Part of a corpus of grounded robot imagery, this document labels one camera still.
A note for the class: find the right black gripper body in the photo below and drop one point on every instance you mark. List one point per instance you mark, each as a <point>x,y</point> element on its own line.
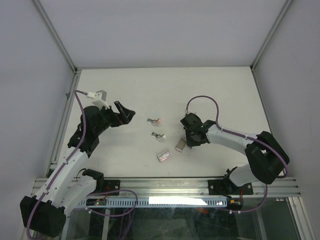
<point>191,140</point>

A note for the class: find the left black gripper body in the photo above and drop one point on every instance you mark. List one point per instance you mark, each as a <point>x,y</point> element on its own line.
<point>109,118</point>

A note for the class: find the staple box tray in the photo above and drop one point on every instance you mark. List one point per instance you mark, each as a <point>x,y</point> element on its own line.
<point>181,144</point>

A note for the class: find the pink stapler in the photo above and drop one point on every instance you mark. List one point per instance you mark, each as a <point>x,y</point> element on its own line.
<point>154,122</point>

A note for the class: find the white stapler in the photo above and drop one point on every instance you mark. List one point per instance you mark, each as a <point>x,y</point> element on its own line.
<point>158,137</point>

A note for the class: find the red white staple box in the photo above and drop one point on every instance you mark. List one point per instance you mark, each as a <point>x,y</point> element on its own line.
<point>164,156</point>

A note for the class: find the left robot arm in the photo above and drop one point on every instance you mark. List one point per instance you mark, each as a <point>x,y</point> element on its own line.
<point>46,212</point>

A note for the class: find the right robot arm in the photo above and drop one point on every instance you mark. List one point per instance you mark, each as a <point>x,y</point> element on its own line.
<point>266,158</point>

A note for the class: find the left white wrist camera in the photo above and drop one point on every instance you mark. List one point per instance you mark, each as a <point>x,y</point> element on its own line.
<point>99,99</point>

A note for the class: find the aluminium mounting rail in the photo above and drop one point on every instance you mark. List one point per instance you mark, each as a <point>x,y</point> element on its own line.
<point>193,187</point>

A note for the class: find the white slotted cable duct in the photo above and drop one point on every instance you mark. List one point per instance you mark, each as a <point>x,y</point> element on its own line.
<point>155,202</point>

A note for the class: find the left aluminium frame post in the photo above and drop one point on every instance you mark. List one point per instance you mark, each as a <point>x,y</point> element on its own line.
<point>38,6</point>

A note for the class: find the aluminium frame post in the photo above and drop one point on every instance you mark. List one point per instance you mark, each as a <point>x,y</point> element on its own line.
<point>272,31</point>
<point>38,6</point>

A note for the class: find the right aluminium frame post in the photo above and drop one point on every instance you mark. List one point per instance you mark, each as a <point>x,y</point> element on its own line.
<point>272,31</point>

